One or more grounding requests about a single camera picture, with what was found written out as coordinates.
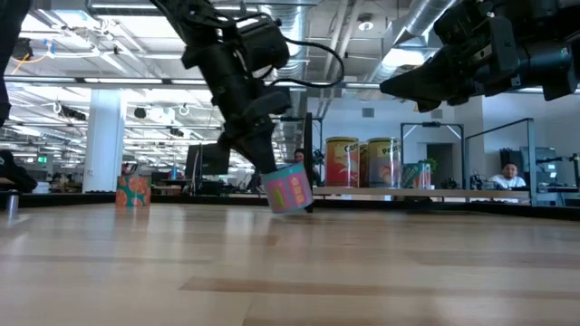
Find white ceiling smoke detector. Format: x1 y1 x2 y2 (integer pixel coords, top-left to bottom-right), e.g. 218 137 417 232
356 13 375 33

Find orange brown can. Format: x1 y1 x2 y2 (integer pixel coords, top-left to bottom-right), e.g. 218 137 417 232
358 140 371 188

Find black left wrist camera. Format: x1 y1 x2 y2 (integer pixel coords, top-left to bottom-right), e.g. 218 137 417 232
237 16 291 72

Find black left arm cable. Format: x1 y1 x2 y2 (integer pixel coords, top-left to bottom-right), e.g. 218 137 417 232
269 36 345 90

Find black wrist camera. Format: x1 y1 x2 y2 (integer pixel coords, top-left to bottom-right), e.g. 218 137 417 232
237 16 291 72
432 0 504 46

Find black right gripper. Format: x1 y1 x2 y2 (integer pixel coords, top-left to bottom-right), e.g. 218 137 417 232
379 16 529 114

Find black background frame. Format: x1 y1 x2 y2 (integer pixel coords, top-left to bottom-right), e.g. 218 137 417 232
400 120 465 189

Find silver ventilation duct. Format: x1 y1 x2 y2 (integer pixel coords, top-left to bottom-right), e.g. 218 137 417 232
260 0 314 82
362 0 459 87

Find black computer monitor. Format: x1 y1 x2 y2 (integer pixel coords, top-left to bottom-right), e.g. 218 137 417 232
184 143 231 196

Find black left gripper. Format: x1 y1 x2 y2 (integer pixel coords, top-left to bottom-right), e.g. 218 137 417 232
211 71 294 176

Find white square pillar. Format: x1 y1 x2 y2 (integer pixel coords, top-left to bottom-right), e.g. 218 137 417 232
82 88 127 195

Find yellow peaches can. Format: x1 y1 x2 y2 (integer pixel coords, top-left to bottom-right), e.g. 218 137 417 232
366 137 403 189

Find black background workstation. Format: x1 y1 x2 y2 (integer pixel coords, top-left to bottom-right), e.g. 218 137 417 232
498 145 580 207

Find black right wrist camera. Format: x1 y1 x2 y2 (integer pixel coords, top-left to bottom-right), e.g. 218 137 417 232
432 0 504 46

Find red yellow corn can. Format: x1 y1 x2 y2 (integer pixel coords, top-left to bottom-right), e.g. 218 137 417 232
324 136 361 188

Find short silver metal post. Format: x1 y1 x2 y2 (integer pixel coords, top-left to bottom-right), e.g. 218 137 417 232
5 189 21 218

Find pink teal can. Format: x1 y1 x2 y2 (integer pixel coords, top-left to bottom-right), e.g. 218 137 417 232
261 162 314 215

